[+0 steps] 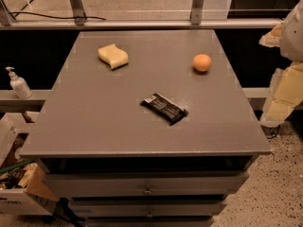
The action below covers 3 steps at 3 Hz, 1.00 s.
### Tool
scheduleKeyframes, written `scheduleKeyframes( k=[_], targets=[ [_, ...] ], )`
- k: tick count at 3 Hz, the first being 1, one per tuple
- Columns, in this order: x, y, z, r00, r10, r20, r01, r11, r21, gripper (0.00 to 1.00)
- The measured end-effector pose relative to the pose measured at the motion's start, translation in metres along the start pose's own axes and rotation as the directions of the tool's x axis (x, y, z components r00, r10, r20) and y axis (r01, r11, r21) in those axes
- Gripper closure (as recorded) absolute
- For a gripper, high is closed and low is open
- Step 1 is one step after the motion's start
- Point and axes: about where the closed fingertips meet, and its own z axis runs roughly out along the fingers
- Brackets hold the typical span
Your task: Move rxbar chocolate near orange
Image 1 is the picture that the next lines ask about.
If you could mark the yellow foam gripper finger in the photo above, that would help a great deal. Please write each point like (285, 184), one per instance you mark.
(285, 93)
(272, 38)

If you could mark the black rxbar chocolate wrapper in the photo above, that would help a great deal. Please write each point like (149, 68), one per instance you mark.
(165, 107)

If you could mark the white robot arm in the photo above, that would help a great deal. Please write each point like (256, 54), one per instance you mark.
(291, 39)

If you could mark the orange fruit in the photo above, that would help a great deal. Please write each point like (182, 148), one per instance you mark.
(202, 62)

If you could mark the grey drawer cabinet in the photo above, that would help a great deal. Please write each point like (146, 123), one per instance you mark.
(120, 164)

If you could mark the yellow sponge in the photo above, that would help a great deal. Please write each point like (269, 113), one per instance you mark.
(113, 55)

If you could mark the white pump bottle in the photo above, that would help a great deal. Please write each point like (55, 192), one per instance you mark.
(18, 84)

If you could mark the white cardboard box with clutter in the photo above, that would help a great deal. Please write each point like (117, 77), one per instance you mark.
(22, 191)

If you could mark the metal railing frame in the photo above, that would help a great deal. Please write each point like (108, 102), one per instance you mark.
(142, 14)

